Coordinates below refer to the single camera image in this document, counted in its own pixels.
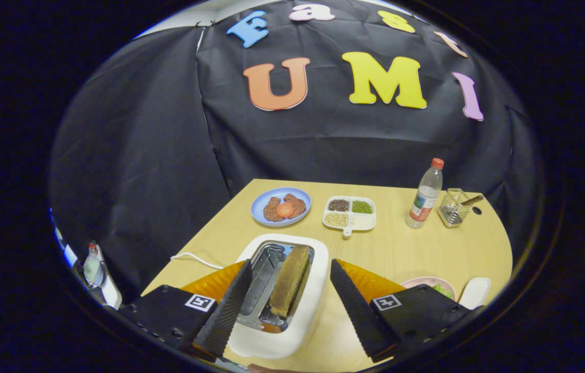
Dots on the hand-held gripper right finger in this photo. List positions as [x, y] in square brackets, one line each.
[357, 311]

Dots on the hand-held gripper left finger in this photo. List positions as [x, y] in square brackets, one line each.
[228, 311]

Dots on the green lettuce leaf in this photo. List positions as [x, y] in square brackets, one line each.
[443, 291]

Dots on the white toaster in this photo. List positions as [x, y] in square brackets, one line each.
[313, 305]

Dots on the pink plate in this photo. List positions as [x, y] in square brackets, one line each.
[417, 283]

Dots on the brown toast slice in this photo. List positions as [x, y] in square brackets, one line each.
[290, 282]

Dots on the white divided seasoning tray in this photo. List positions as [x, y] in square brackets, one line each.
[349, 228]

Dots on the blue plate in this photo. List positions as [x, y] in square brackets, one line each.
[259, 212]

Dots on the brown meat patty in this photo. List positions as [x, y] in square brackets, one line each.
[271, 210]
[297, 203]

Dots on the red tomato slice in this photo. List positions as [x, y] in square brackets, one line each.
[285, 210]

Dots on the white plate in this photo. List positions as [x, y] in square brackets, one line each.
[474, 292]

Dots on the clear bottle red cap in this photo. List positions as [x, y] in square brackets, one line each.
[424, 199]

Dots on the metal mesh utensil holder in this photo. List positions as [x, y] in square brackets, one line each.
[450, 213]

